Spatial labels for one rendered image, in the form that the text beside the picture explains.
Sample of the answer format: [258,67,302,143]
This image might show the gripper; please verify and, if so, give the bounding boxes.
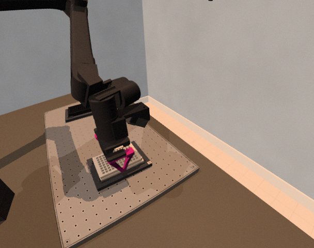
[94,115,134,172]

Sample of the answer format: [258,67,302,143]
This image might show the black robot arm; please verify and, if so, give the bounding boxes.
[0,0,150,141]

